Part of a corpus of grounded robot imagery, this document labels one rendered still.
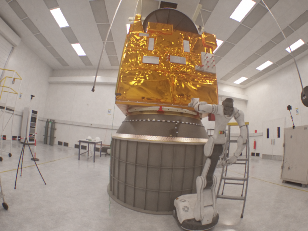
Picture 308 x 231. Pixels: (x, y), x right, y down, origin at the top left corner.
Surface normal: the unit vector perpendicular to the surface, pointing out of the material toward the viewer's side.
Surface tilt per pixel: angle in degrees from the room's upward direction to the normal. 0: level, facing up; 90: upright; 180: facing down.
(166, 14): 126
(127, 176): 90
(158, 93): 87
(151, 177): 90
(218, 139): 97
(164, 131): 62
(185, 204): 38
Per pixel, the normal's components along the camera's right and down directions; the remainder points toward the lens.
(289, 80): -0.99, -0.08
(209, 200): 0.17, -0.61
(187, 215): 0.14, -0.87
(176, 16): -0.33, 0.49
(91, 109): 0.10, -0.16
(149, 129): -0.21, -0.62
